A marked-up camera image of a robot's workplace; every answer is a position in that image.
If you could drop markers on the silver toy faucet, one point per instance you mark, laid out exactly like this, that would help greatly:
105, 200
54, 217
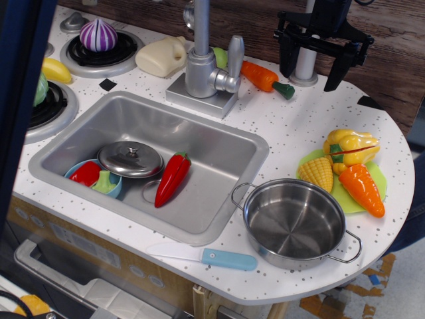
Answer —
204, 86

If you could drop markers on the toy corn cob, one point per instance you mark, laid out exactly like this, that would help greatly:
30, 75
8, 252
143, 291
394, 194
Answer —
317, 171

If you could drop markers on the silver stove knob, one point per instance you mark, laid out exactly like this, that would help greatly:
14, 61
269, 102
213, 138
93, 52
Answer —
73, 24

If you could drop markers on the blue toy bowl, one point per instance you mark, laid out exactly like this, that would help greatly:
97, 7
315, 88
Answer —
113, 177

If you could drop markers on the stainless steel pan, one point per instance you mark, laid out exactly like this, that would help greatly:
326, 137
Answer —
294, 224

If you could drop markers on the red toy chili pepper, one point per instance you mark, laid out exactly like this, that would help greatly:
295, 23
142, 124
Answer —
174, 174

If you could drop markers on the purple toy onion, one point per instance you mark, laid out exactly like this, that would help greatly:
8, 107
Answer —
98, 36

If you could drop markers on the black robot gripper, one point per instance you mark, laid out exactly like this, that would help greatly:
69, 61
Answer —
324, 30

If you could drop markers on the cream toy milk jug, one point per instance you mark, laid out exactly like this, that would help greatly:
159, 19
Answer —
162, 58

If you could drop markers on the green toy cabbage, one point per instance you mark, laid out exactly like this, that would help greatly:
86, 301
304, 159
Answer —
41, 91

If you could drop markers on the orange toy carrot on plate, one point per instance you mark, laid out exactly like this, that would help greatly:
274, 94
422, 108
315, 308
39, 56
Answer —
360, 185

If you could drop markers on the red toy bell pepper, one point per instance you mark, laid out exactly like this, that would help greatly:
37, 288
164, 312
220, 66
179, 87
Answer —
87, 174

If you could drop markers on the toy stove burner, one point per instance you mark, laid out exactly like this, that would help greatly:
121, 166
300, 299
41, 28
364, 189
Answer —
87, 64
53, 114

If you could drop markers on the stainless steel pot lid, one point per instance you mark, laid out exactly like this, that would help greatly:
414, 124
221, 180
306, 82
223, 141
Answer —
130, 159

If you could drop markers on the front toy stove burner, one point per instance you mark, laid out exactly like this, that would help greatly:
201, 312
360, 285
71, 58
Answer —
53, 114

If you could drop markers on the white support pole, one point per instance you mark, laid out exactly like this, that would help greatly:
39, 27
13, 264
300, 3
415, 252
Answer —
304, 74

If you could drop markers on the green toy fruit behind faucet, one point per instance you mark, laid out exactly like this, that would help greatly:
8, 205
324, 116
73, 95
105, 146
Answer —
221, 57

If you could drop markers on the grey toy sink basin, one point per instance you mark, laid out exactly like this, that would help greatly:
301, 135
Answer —
221, 157

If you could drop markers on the toy knife blue handle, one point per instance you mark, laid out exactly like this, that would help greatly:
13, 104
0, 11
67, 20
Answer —
205, 256

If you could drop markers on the light green toy plate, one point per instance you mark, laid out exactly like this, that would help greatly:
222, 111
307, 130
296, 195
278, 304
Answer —
347, 203

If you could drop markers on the orange toy carrot near faucet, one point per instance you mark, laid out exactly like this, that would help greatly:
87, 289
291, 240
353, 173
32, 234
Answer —
265, 79

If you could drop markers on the toy oven door handle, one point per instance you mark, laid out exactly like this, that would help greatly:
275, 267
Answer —
100, 298

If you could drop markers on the yellow toy bell pepper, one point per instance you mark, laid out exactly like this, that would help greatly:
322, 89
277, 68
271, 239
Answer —
345, 148

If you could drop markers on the yellow toy banana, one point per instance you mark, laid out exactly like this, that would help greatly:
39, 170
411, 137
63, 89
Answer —
55, 70

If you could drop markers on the rear toy stove burner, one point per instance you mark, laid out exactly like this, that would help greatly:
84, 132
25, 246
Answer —
87, 64

